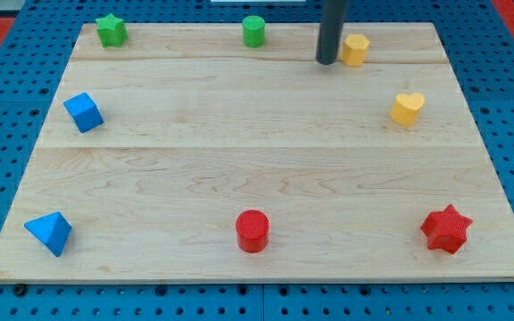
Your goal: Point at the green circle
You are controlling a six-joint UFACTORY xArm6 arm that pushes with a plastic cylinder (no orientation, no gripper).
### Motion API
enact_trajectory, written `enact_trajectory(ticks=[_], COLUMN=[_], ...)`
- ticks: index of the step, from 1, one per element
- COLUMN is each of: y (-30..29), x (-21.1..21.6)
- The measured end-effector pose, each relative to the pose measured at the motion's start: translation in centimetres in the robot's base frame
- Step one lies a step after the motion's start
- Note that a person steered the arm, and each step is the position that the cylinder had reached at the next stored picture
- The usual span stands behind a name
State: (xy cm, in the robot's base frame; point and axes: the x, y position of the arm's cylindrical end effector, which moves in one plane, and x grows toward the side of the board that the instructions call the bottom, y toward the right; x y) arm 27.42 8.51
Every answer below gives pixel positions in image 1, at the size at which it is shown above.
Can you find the red cylinder block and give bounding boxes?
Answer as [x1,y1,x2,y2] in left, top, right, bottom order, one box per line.
[236,209,269,253]

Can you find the light wooden board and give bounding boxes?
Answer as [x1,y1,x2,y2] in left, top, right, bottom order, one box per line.
[0,22,514,284]

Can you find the green cylinder block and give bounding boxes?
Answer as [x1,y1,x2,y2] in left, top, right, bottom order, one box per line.
[242,15,266,48]

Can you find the yellow hexagon block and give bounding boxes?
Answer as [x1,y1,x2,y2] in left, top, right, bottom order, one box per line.
[342,34,370,67]

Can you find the yellow heart block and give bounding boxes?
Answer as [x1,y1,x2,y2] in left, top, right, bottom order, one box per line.
[389,93,426,127]

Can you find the black cylindrical pointer rod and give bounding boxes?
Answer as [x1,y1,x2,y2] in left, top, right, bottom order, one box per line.
[316,0,349,65]

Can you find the blue cube block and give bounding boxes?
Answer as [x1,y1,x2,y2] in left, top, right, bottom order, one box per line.
[63,93,104,133]

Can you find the green star block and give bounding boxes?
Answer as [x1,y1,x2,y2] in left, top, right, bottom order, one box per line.
[95,13,129,47]

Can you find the red star block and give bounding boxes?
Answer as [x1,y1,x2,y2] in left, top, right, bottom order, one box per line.
[420,204,473,254]

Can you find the blue triangle block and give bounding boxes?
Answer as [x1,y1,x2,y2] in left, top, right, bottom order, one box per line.
[24,211,72,257]

